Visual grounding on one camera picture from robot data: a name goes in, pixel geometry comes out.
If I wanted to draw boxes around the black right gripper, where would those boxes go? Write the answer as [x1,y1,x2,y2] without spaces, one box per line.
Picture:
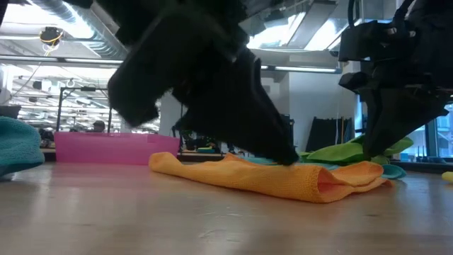
[338,0,453,160]

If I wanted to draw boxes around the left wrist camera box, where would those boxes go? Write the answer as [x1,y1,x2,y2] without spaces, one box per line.
[107,21,185,128]

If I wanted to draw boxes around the silver ventilation duct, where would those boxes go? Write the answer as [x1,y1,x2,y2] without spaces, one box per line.
[31,0,128,60]

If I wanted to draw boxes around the orange microfiber towel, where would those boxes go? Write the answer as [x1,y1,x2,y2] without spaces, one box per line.
[148,151,394,204]

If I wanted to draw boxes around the yellow ceiling cable reel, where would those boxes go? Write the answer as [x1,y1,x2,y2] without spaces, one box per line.
[39,27,64,47]

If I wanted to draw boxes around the flat teal microfiber towel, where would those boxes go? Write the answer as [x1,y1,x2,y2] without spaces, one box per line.
[243,155,407,180]

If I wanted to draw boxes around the black equipment cart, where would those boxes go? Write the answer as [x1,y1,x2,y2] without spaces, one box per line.
[281,113,297,157]

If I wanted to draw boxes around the black curtain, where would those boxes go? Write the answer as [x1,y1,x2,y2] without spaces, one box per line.
[306,116,355,153]

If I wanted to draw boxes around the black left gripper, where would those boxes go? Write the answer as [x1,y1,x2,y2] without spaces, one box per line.
[95,0,256,61]

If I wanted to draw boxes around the black metal rig frame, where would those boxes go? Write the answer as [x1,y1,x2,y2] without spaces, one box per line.
[56,86,114,132]

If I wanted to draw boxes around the rolled teal microfiber towel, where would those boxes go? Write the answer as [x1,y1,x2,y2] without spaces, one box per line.
[0,116,46,177]

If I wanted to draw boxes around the pink plastic basket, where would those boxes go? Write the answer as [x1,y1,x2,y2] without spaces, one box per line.
[55,132,180,166]

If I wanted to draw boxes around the long ceiling light bar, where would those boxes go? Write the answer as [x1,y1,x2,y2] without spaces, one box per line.
[0,55,343,74]

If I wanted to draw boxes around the background wooden table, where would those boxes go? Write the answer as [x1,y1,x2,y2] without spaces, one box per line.
[40,147,227,163]

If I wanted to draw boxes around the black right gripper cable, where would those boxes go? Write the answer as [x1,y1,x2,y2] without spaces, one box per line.
[348,0,358,26]

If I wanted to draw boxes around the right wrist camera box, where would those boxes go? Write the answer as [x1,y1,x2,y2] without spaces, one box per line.
[338,20,392,63]

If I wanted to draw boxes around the person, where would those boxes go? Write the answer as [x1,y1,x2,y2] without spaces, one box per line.
[88,120,107,134]

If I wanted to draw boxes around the dark grey box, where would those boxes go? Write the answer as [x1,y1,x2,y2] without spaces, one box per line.
[0,105,22,120]

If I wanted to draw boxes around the green microfiber towel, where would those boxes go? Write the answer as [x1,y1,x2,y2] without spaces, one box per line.
[299,136,414,166]

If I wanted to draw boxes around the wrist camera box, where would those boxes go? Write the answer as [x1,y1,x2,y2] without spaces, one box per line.
[338,20,392,63]
[107,21,185,128]

